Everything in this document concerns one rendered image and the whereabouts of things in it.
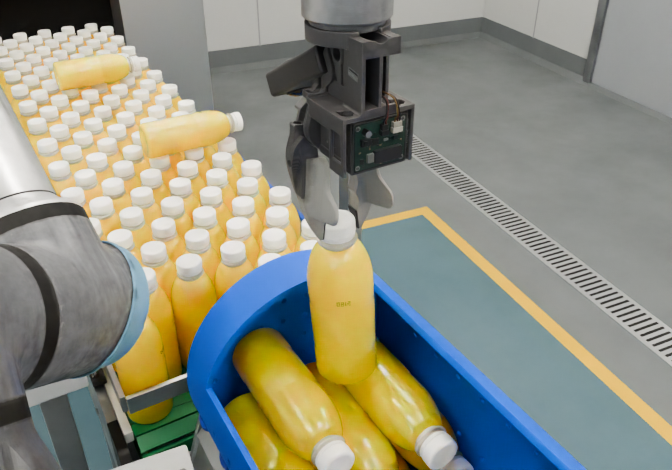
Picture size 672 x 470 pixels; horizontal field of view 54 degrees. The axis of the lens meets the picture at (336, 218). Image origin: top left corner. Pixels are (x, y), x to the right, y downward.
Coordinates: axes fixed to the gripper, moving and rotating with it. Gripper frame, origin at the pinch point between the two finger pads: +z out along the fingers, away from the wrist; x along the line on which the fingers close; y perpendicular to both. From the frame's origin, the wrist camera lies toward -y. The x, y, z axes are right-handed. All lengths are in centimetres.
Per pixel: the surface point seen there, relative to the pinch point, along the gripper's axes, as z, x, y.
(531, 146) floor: 134, 253, -200
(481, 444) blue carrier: 28.4, 12.3, 12.3
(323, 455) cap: 21.2, -7.1, 9.3
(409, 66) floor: 133, 278, -356
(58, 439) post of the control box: 49, -31, -35
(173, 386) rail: 36.6, -14.0, -23.5
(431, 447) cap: 22.1, 3.4, 13.6
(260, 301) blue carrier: 11.7, -6.5, -5.6
